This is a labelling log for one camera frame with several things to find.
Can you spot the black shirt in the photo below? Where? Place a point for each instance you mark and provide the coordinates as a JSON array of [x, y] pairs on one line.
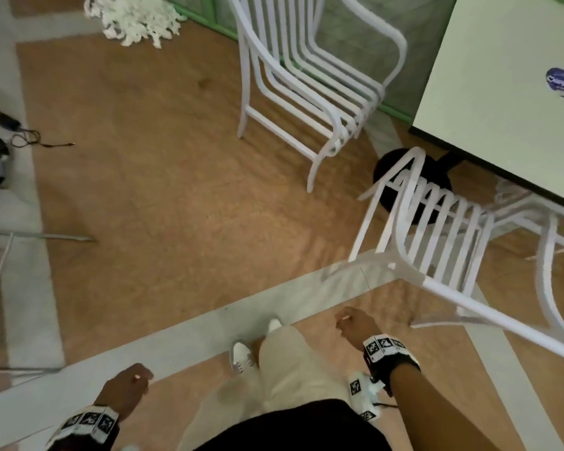
[[301, 427]]

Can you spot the white and grey shoe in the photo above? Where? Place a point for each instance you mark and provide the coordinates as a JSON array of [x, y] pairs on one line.
[[242, 356], [274, 325]]

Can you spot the black round table base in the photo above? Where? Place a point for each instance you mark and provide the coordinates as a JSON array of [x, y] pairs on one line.
[[390, 169]]

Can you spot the round blue sticker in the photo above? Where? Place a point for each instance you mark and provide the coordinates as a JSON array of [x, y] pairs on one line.
[[563, 83]]

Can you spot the person's right hand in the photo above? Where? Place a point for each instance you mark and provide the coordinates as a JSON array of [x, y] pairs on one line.
[[361, 326]]

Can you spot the white metal slatted chair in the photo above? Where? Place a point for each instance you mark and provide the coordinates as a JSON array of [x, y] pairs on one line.
[[432, 239], [310, 84]]

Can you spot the pale green square table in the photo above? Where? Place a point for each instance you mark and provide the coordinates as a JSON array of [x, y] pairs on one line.
[[493, 89]]

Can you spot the person's right forearm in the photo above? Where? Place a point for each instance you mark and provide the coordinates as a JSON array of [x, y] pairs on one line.
[[427, 408]]

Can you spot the wrist marker band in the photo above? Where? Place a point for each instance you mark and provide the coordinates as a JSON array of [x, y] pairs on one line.
[[87, 421], [388, 354]]

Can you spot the grey metal stand legs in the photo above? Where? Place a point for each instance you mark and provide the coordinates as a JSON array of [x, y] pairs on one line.
[[9, 237]]

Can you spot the person's right fingers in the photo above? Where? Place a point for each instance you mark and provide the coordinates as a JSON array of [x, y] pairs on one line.
[[344, 321]]

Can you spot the person's left fingers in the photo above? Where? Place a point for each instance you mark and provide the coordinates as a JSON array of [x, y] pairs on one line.
[[142, 375]]

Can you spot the beige trousers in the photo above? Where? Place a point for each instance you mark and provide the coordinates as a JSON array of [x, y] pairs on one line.
[[282, 366]]

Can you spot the left wrist marker band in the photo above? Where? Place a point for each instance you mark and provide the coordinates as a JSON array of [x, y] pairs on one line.
[[87, 421]]

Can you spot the white wrist camera with markers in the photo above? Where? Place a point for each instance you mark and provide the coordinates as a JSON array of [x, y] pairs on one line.
[[364, 394]]

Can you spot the right wrist marker band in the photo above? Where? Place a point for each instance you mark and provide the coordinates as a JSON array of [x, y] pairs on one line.
[[388, 354]]

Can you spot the person's left hand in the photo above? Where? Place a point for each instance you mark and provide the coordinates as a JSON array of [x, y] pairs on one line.
[[122, 389]]

